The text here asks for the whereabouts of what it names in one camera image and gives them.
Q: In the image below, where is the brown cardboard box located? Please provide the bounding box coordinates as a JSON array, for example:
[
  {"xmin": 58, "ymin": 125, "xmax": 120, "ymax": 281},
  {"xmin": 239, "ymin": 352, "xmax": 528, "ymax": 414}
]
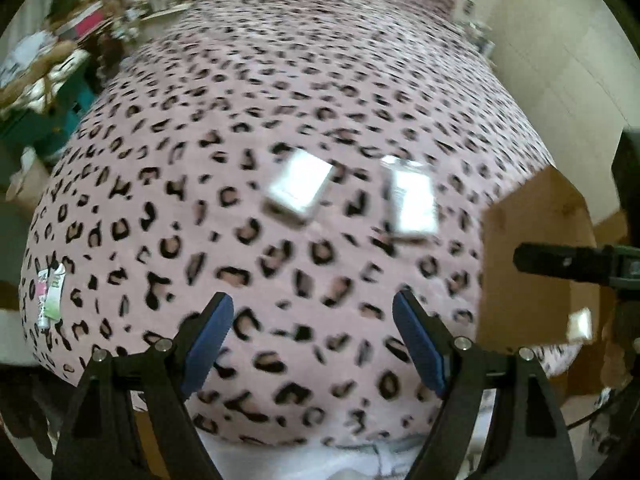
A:
[{"xmin": 476, "ymin": 166, "xmax": 600, "ymax": 352}]

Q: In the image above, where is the small green pink packet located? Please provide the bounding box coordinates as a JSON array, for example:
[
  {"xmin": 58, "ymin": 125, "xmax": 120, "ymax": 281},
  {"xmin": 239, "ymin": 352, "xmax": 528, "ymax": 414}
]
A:
[{"xmin": 36, "ymin": 263, "xmax": 66, "ymax": 332}]

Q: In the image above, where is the white labelled cotton pad pack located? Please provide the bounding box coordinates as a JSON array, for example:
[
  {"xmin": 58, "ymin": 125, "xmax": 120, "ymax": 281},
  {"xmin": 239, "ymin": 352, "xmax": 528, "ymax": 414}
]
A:
[{"xmin": 381, "ymin": 155, "xmax": 438, "ymax": 240}]

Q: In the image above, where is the pink leopard print blanket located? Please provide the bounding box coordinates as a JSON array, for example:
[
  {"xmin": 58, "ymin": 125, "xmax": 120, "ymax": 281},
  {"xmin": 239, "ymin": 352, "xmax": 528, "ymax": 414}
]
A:
[{"xmin": 20, "ymin": 0, "xmax": 552, "ymax": 446}]

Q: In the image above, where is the nightstand with bottles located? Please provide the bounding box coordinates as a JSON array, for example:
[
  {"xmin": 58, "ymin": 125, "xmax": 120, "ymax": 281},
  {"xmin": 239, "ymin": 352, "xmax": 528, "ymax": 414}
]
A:
[{"xmin": 452, "ymin": 0, "xmax": 495, "ymax": 61}]

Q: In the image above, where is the clear pack of cotton swabs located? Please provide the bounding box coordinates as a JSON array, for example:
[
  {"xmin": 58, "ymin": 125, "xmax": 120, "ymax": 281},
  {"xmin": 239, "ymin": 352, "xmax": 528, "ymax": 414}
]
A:
[{"xmin": 265, "ymin": 148, "xmax": 335, "ymax": 224}]

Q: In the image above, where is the cluttered side shelf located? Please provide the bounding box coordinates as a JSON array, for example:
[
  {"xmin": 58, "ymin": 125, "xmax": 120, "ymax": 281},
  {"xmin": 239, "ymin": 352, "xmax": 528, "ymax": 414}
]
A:
[{"xmin": 0, "ymin": 0, "xmax": 222, "ymax": 201}]

